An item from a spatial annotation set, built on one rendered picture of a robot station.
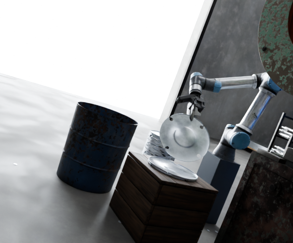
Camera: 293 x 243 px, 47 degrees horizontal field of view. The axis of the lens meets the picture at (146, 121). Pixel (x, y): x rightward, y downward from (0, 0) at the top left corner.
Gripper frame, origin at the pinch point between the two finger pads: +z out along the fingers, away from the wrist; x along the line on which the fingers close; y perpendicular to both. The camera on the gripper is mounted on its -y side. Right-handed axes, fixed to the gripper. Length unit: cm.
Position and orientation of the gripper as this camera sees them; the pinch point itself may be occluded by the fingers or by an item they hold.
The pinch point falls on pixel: (190, 118)
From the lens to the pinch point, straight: 195.4
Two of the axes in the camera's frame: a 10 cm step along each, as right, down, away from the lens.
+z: -1.3, 7.9, -5.9
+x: -3.6, 5.2, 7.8
